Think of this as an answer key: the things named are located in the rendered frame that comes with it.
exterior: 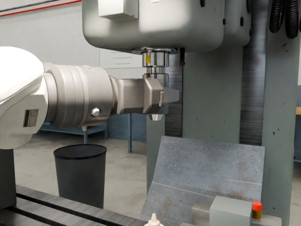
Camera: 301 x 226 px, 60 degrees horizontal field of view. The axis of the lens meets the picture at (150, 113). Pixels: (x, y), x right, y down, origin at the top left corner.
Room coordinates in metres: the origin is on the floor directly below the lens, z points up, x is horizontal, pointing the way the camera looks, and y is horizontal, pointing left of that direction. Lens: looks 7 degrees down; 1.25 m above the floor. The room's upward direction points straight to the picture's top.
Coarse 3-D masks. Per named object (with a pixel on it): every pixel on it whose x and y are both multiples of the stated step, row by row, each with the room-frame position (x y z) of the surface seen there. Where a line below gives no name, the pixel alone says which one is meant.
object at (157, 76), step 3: (144, 75) 0.45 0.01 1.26; (147, 75) 0.45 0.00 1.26; (150, 75) 0.44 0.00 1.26; (153, 75) 0.44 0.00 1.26; (156, 75) 0.44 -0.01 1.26; (159, 75) 0.44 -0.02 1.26; (162, 75) 0.44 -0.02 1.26; (165, 75) 0.45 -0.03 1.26; (168, 75) 0.46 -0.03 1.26; (156, 78) 0.44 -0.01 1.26; (159, 78) 0.44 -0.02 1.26; (162, 78) 0.44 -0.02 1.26; (165, 78) 0.45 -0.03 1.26; (168, 78) 0.46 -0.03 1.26
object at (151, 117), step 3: (147, 114) 0.46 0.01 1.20; (150, 114) 0.45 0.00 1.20; (153, 114) 0.45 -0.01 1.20; (156, 114) 0.45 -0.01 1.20; (159, 114) 0.45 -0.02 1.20; (162, 114) 0.45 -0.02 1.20; (150, 117) 0.46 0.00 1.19; (153, 117) 0.45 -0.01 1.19; (156, 117) 0.45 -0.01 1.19; (159, 117) 0.45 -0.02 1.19; (162, 117) 0.46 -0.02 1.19; (156, 120) 0.45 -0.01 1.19
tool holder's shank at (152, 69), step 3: (150, 66) 0.45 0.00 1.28; (153, 66) 0.45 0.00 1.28; (156, 66) 0.45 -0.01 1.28; (159, 66) 0.45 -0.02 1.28; (150, 69) 0.46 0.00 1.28; (153, 69) 0.45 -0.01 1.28; (156, 69) 0.45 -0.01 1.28; (159, 69) 0.46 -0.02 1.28; (150, 72) 0.46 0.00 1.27; (153, 72) 0.45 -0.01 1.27; (156, 72) 0.45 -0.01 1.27; (159, 72) 0.46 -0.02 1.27
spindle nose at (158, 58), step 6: (144, 54) 0.45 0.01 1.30; (150, 54) 0.44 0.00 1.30; (156, 54) 0.44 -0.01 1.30; (162, 54) 0.44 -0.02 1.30; (168, 54) 0.46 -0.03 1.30; (144, 60) 0.45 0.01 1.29; (150, 60) 0.44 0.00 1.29; (156, 60) 0.44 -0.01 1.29; (162, 60) 0.44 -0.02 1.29; (168, 60) 0.46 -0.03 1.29; (144, 66) 0.45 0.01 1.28; (162, 66) 0.45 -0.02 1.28; (168, 66) 0.46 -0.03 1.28
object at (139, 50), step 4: (132, 48) 0.45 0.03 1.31; (136, 48) 0.44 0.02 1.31; (140, 48) 0.43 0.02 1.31; (144, 48) 0.43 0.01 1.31; (148, 48) 0.42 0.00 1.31; (152, 48) 0.42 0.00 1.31; (156, 48) 0.42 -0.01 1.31; (160, 48) 0.42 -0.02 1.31; (164, 48) 0.42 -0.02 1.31; (168, 48) 0.43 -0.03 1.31; (172, 48) 0.43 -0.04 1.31; (176, 48) 0.44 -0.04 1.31; (132, 52) 0.46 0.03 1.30; (136, 52) 0.46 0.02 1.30; (140, 52) 0.47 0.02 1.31; (172, 52) 0.46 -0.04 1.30; (176, 52) 0.46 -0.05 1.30
